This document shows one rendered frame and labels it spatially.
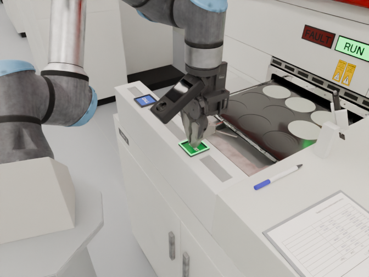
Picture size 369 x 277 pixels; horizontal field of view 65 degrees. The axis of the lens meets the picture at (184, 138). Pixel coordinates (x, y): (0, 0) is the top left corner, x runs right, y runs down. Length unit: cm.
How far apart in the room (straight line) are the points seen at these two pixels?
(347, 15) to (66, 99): 83
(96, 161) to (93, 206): 141
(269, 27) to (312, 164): 67
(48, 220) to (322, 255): 56
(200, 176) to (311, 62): 66
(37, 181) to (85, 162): 156
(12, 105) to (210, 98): 40
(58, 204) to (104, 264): 99
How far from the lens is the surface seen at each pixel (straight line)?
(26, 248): 77
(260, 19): 126
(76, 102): 76
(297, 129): 94
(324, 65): 111
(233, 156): 81
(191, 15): 54
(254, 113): 98
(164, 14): 59
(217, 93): 62
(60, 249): 74
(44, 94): 72
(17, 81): 70
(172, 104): 57
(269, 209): 59
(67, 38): 80
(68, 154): 231
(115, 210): 184
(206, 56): 56
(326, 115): 105
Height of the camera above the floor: 141
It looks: 37 degrees down
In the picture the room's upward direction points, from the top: 1 degrees clockwise
